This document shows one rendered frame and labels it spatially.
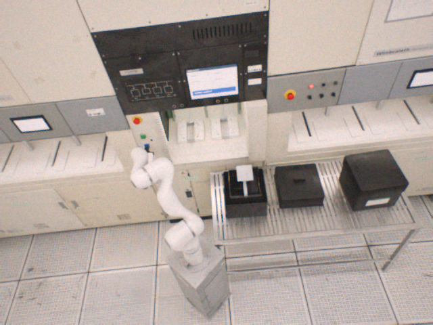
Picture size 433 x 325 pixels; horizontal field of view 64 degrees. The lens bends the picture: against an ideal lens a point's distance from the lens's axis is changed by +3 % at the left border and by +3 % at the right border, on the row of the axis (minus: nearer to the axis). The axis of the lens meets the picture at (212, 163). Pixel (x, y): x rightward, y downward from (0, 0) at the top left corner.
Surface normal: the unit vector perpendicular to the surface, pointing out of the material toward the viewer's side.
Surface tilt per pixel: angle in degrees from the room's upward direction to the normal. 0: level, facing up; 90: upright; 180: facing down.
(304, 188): 0
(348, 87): 90
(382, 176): 0
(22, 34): 90
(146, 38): 90
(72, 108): 90
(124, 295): 0
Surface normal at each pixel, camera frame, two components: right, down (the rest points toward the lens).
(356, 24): 0.06, 0.78
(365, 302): -0.10, -0.62
